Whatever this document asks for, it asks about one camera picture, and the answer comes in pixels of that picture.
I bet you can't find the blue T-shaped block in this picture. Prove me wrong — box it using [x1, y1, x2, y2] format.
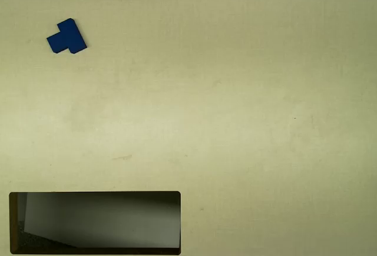
[46, 18, 88, 54]

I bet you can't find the dark rectangular bin opening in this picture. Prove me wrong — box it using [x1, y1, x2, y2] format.
[8, 191, 181, 256]

